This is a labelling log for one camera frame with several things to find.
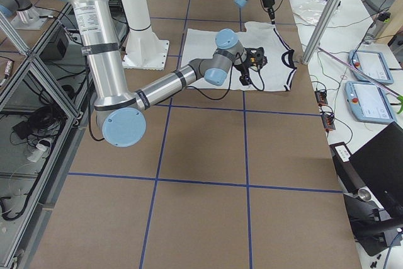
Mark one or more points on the white central pedestal column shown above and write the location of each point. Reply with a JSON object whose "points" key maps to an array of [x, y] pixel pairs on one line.
{"points": [[143, 49]]}

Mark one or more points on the long reacher grabber stick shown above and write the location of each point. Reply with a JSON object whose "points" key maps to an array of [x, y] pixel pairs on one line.
{"points": [[370, 79]]}

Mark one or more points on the orange circuit board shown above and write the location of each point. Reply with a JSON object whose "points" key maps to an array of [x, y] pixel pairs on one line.
{"points": [[321, 97]]}

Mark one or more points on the far blue teach pendant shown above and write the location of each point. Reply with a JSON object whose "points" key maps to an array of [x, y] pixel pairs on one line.
{"points": [[373, 64]]}

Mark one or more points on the clear plastic sheet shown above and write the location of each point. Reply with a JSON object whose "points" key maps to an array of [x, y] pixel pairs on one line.
{"points": [[310, 11]]}

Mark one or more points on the blue teach pendant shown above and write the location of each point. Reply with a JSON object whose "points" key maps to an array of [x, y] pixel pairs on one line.
{"points": [[368, 103], [373, 64]]}

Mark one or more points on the aluminium frame post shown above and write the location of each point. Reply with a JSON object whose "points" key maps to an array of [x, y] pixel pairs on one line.
{"points": [[317, 34]]}

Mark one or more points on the white t-shirt with cartoon print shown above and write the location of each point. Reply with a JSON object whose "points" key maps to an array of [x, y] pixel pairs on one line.
{"points": [[269, 62]]}

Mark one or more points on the black monitor stand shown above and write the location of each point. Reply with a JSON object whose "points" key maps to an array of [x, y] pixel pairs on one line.
{"points": [[372, 227]]}

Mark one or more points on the near blue teach pendant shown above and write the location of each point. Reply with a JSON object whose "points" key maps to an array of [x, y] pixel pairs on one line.
{"points": [[368, 103]]}

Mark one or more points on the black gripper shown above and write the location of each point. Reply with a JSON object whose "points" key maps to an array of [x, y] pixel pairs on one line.
{"points": [[270, 9], [242, 68]]}

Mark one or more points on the black laptop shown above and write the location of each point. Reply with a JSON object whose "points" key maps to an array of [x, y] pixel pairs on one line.
{"points": [[376, 165]]}

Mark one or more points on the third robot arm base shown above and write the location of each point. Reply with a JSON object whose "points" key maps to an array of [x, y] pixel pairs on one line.
{"points": [[27, 16]]}

